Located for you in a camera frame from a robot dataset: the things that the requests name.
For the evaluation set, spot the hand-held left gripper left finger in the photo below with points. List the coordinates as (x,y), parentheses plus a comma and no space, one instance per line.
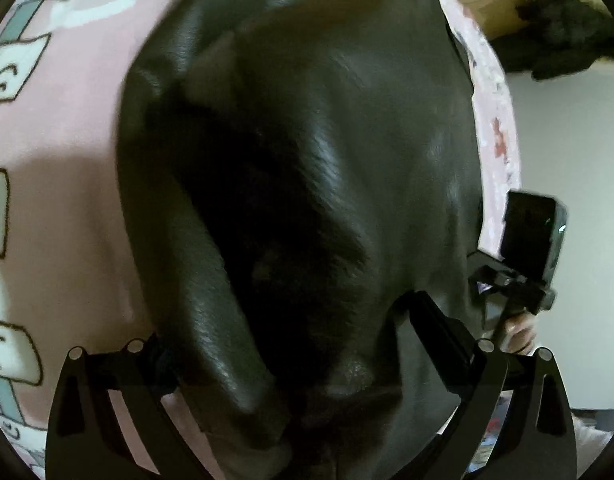
(163,367)

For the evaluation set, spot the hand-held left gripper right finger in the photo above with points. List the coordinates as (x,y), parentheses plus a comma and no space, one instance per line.
(439,345)

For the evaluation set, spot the dark leather jacket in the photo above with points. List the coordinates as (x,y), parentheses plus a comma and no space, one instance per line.
(312,210)

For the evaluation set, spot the person's right hand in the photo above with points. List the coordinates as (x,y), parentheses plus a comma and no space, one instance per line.
(521,334)

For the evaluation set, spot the black fluffy cloth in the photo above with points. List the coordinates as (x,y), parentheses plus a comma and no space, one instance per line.
(562,32)

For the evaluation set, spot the pink printed blanket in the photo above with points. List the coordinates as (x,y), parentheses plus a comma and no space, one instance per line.
(62,170)

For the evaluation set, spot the tan wooden board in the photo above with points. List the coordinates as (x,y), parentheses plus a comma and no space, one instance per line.
(487,15)

